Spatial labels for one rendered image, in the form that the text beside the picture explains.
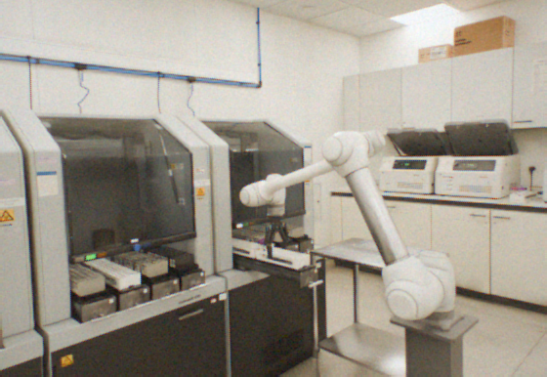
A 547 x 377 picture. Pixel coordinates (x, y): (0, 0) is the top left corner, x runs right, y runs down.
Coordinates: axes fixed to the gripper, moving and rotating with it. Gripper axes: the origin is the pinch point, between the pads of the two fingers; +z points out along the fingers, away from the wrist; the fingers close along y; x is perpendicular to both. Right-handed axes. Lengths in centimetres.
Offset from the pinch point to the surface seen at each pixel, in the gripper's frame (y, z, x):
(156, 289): -60, 8, 18
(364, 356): 34, 58, -31
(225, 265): -13.6, 8.8, 27.2
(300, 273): -6.4, 5.4, -21.6
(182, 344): -48, 38, 18
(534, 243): 229, 28, -62
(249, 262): -6.6, 6.4, 14.7
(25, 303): -110, 1, 27
